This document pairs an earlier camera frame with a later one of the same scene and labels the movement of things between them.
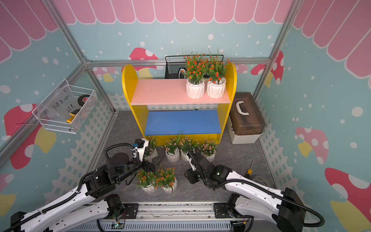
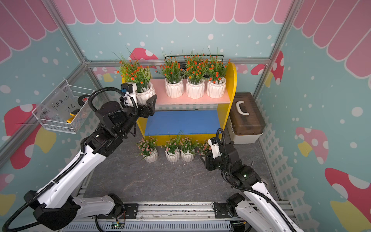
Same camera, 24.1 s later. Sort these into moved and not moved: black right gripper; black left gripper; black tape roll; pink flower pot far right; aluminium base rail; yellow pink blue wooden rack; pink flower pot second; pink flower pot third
Moved: black left gripper; black right gripper
Not moved: black tape roll; pink flower pot second; pink flower pot third; yellow pink blue wooden rack; aluminium base rail; pink flower pot far right
